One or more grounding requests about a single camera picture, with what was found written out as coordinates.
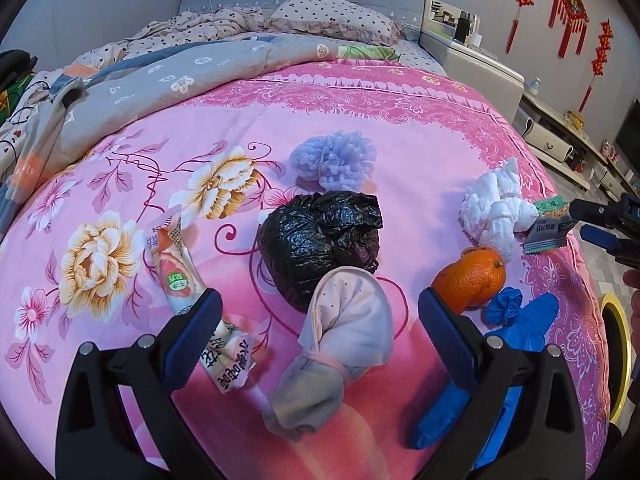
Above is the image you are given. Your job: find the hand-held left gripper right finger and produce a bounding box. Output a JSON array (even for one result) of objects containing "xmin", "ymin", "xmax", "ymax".
[{"xmin": 415, "ymin": 287, "xmax": 586, "ymax": 480}]

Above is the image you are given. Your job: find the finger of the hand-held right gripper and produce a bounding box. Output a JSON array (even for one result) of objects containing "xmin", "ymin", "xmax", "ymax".
[
  {"xmin": 570, "ymin": 199, "xmax": 626, "ymax": 227},
  {"xmin": 580, "ymin": 225, "xmax": 640, "ymax": 264}
]

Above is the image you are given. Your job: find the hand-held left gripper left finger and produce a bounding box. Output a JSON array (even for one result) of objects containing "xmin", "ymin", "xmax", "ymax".
[{"xmin": 55, "ymin": 287, "xmax": 224, "ymax": 480}]

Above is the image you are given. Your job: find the green snack packet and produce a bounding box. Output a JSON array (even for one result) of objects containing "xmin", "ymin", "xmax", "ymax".
[{"xmin": 522, "ymin": 197, "xmax": 576, "ymax": 256}]

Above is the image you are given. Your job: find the orange snack wrapper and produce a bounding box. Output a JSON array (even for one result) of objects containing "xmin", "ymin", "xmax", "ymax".
[{"xmin": 145, "ymin": 212, "xmax": 258, "ymax": 393}]

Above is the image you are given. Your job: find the blue rubber glove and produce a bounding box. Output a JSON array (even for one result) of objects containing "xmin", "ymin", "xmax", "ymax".
[{"xmin": 410, "ymin": 292, "xmax": 561, "ymax": 451}]

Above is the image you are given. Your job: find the pink grey sock bundle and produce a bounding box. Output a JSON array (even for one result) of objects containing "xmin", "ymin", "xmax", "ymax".
[{"xmin": 262, "ymin": 266, "xmax": 396, "ymax": 443}]

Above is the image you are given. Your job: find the yellow rimmed trash bin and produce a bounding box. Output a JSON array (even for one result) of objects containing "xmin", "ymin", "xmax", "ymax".
[{"xmin": 597, "ymin": 292, "xmax": 640, "ymax": 431}]

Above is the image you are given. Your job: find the black plastic bag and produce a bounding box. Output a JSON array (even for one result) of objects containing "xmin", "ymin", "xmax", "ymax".
[{"xmin": 257, "ymin": 191, "xmax": 383, "ymax": 313}]

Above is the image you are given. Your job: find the cream side cabinet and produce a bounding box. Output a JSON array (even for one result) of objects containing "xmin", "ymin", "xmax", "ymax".
[{"xmin": 597, "ymin": 150, "xmax": 640, "ymax": 196}]

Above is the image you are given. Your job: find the orange mandarin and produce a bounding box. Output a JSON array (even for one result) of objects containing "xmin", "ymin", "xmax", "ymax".
[{"xmin": 432, "ymin": 246, "xmax": 506, "ymax": 316}]

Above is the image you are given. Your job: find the black television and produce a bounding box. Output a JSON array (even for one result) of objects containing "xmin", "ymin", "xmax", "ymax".
[{"xmin": 615, "ymin": 112, "xmax": 640, "ymax": 181}]

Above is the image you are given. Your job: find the cream TV cabinet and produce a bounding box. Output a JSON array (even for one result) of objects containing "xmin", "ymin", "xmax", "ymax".
[{"xmin": 512, "ymin": 92, "xmax": 608, "ymax": 191}]

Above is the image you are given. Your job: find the white nightstand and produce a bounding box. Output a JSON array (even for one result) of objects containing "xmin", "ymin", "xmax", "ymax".
[{"xmin": 417, "ymin": 0, "xmax": 526, "ymax": 121}]

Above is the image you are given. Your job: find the red knot tassel decoration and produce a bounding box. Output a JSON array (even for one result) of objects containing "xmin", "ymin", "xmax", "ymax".
[{"xmin": 547, "ymin": 0, "xmax": 591, "ymax": 61}]

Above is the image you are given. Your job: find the purple knitted puff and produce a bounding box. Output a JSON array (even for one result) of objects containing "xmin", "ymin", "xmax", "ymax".
[{"xmin": 290, "ymin": 130, "xmax": 377, "ymax": 192}]

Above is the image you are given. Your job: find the pink floral blanket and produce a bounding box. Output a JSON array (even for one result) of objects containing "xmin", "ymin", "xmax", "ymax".
[{"xmin": 0, "ymin": 57, "xmax": 608, "ymax": 480}]

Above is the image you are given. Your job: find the white dotted bed sheet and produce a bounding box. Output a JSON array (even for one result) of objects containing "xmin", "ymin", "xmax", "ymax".
[{"xmin": 395, "ymin": 40, "xmax": 446, "ymax": 76}]

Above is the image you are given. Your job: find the white desktop shelf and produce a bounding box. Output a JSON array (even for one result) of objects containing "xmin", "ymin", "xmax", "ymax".
[{"xmin": 424, "ymin": 0, "xmax": 483, "ymax": 43}]

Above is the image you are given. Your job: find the grey patterned quilt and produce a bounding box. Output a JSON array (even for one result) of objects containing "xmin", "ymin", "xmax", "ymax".
[{"xmin": 0, "ymin": 32, "xmax": 401, "ymax": 221}]

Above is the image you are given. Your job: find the green printed cloth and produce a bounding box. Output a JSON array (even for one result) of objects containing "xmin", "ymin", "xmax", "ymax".
[{"xmin": 0, "ymin": 72, "xmax": 36, "ymax": 126}]

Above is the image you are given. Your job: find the grey floral duvet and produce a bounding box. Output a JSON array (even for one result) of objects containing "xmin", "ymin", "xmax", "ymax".
[{"xmin": 75, "ymin": 7, "xmax": 271, "ymax": 61}]

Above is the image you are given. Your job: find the polka dot pillow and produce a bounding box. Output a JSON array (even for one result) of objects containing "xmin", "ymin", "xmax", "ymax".
[{"xmin": 265, "ymin": 0, "xmax": 403, "ymax": 46}]

